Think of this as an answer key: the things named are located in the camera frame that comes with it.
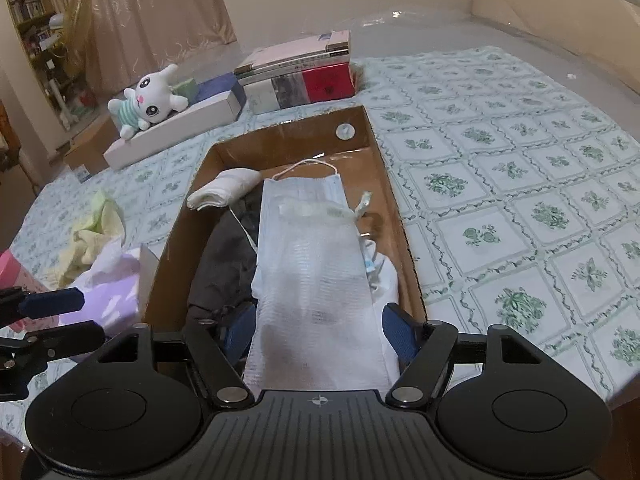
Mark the blue face mask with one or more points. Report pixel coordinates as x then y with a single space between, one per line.
300 182

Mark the green block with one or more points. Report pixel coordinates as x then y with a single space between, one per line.
186 89

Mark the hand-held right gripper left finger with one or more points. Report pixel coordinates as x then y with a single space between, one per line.
240 332

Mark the purple white tissue pack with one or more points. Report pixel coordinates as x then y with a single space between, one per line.
110 290

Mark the dark grey cloth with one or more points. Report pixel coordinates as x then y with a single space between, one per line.
220 260

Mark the thick red white book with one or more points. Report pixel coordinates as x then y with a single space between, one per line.
325 85

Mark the white tissue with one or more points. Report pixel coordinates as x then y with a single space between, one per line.
225 187

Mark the yellow green cloth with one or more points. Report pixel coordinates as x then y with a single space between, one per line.
95 240

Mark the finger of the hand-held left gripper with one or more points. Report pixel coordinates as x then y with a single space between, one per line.
55 301
70 337

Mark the white bunny plush toy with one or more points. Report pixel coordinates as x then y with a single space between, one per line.
147 100

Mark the small cardboard box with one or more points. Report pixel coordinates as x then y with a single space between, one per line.
90 145

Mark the white flat box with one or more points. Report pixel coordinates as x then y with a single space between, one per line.
195 117

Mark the beige standing fan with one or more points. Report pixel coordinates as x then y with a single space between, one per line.
77 35

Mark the beige curtain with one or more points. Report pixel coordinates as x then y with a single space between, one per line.
150 10

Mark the thin dark spine book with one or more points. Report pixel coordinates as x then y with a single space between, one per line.
295 67

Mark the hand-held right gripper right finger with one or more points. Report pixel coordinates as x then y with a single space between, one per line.
399 332

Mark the cluttered bookshelf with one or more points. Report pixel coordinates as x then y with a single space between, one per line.
30 10

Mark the white gauze cloth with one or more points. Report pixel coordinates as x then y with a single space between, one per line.
310 300

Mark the pink cover book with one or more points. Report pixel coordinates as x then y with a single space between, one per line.
290 50

